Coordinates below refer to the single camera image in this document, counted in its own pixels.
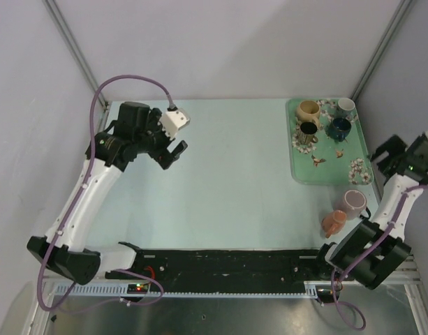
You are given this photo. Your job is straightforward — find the beige wooden mug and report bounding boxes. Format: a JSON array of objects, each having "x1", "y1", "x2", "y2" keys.
[{"x1": 295, "y1": 100, "x2": 320, "y2": 128}]

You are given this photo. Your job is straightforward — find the blue mug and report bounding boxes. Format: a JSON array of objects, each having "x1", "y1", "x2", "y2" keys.
[{"x1": 326, "y1": 117, "x2": 352, "y2": 142}]

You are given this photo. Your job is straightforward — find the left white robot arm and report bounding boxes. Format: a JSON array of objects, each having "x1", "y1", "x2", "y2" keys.
[{"x1": 27, "y1": 102, "x2": 190, "y2": 285}]

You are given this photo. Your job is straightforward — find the black striped mug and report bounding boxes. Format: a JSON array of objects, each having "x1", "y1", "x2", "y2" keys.
[{"x1": 298, "y1": 122, "x2": 318, "y2": 145}]

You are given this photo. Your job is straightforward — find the salmon pink mug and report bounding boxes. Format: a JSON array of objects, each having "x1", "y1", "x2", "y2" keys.
[{"x1": 321, "y1": 210, "x2": 347, "y2": 238}]

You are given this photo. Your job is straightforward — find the aluminium frame post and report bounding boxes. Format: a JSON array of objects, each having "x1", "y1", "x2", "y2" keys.
[
  {"x1": 350, "y1": 0, "x2": 417, "y2": 102},
  {"x1": 42, "y1": 0, "x2": 108, "y2": 112}
]

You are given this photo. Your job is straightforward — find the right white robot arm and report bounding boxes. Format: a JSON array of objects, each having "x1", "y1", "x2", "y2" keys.
[{"x1": 312, "y1": 131, "x2": 428, "y2": 290}]

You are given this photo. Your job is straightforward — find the green floral tray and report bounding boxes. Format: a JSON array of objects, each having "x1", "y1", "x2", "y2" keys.
[{"x1": 286, "y1": 98, "x2": 374, "y2": 186}]

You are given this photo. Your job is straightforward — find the left aluminium frame post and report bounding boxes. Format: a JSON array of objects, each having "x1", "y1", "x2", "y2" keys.
[{"x1": 42, "y1": 0, "x2": 108, "y2": 112}]

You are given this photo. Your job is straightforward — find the mauve purple mug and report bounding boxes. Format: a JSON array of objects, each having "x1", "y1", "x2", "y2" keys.
[{"x1": 334, "y1": 189, "x2": 367, "y2": 221}]

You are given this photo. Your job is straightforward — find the aluminium base profile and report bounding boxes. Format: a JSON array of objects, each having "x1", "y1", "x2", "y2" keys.
[{"x1": 390, "y1": 256, "x2": 420, "y2": 281}]

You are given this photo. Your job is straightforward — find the grey mug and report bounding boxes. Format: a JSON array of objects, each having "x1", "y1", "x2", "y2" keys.
[{"x1": 336, "y1": 98, "x2": 355, "y2": 118}]

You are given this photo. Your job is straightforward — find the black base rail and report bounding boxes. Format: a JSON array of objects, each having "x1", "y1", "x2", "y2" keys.
[{"x1": 105, "y1": 248, "x2": 332, "y2": 288}]

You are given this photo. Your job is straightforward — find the purple cable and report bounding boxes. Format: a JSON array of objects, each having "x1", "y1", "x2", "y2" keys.
[
  {"x1": 37, "y1": 74, "x2": 178, "y2": 313},
  {"x1": 331, "y1": 184, "x2": 428, "y2": 331}
]

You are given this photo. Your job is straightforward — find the right aluminium frame post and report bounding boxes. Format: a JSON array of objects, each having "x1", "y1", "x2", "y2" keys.
[{"x1": 350, "y1": 0, "x2": 417, "y2": 102}]

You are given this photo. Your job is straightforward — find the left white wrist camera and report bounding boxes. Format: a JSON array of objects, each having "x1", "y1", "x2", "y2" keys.
[{"x1": 159, "y1": 109, "x2": 191, "y2": 139}]

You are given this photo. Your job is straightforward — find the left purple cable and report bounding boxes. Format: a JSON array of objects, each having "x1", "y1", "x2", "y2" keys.
[{"x1": 37, "y1": 74, "x2": 178, "y2": 313}]

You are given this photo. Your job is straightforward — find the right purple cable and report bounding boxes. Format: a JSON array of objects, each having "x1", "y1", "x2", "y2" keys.
[{"x1": 331, "y1": 184, "x2": 428, "y2": 331}]

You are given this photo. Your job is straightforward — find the slotted cable duct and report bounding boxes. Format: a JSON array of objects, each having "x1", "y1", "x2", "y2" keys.
[{"x1": 71, "y1": 282, "x2": 318, "y2": 299}]

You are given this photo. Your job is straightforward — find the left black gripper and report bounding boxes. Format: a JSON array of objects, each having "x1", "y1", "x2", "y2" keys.
[{"x1": 134, "y1": 108, "x2": 186, "y2": 169}]

